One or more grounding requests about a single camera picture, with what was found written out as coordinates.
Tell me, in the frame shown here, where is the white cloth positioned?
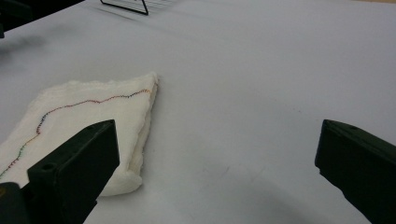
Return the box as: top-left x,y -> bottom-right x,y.
0,72 -> 160,198

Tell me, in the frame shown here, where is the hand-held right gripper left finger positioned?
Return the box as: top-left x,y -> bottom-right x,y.
21,119 -> 120,224

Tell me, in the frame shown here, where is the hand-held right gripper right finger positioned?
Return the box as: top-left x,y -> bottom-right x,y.
314,119 -> 396,224

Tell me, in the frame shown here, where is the black wire stand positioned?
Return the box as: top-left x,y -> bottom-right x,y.
99,0 -> 149,16

